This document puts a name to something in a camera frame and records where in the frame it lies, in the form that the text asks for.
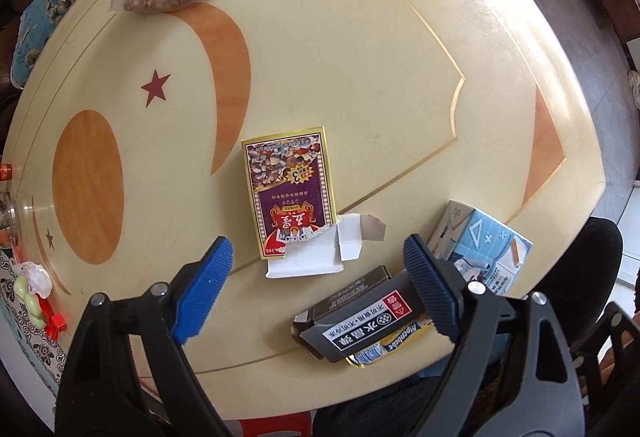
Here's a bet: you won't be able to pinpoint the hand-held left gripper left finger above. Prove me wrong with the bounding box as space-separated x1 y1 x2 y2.
55 237 234 437

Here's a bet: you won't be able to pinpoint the white light blue box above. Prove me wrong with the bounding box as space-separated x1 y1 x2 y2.
427 199 534 299

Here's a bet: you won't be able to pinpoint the blue floral seat cover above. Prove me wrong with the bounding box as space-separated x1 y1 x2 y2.
10 0 132 89

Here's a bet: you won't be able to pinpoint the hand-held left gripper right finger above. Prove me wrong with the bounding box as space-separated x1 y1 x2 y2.
402 233 583 437

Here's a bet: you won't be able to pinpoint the yellow purple card box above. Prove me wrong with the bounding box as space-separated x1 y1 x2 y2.
241 126 389 279

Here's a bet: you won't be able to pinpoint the red fruit plate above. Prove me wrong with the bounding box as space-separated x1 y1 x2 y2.
29 296 69 334

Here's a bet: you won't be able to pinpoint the bin with pink bag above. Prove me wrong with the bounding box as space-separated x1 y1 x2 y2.
239 417 322 437

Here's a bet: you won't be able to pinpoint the green apples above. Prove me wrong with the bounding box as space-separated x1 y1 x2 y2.
12 277 45 329

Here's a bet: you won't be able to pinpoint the dark patterned cloth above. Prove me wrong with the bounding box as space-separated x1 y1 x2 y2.
0 244 68 398

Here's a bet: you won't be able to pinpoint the yellow packet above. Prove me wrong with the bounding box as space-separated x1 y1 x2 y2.
347 314 432 369

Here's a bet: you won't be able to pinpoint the black box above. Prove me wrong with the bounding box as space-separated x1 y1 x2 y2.
292 265 427 364

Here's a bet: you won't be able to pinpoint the white crumpled plastic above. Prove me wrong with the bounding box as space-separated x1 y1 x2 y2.
14 261 54 298

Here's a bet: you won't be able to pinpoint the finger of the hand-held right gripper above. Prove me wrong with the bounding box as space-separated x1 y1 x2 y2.
570 301 640 368

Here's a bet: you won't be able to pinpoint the person's black trousers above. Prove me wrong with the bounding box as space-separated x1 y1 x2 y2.
310 216 624 437

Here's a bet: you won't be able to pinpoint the glass pitcher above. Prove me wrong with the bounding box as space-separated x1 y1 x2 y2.
0 191 22 249

